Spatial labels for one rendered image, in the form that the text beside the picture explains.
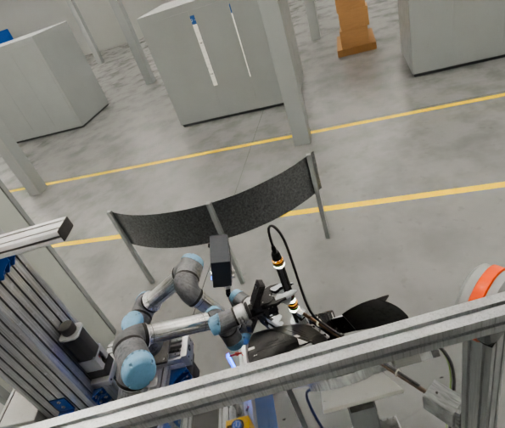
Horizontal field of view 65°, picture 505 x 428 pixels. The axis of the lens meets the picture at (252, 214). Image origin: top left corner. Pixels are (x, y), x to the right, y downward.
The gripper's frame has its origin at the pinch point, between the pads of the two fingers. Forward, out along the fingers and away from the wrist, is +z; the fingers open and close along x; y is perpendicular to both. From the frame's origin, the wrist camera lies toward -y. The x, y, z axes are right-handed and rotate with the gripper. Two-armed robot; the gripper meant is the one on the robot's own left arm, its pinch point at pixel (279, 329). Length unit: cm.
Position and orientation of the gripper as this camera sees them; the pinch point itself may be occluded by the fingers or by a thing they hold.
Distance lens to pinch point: 185.9
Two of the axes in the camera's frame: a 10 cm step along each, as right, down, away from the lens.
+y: 7.2, -4.8, 5.0
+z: 6.6, 2.6, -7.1
